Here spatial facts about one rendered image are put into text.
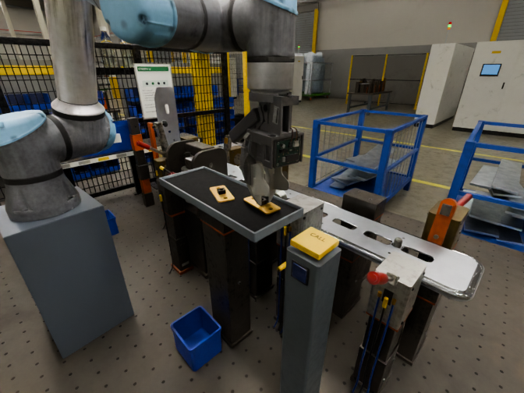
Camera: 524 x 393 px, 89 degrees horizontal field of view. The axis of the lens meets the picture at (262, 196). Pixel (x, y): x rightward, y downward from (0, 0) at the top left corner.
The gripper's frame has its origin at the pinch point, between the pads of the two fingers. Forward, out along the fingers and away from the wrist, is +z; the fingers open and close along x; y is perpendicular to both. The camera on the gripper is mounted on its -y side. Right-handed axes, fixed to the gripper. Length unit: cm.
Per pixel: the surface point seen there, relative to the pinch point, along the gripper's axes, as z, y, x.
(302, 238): 2.7, 13.0, -0.9
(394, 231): 18.5, 10.0, 39.9
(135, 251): 49, -70, -17
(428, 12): -246, -625, 1328
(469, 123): 95, -199, 790
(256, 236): 2.8, 7.7, -7.0
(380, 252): 18.5, 13.0, 28.2
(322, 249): 2.6, 17.1, -0.5
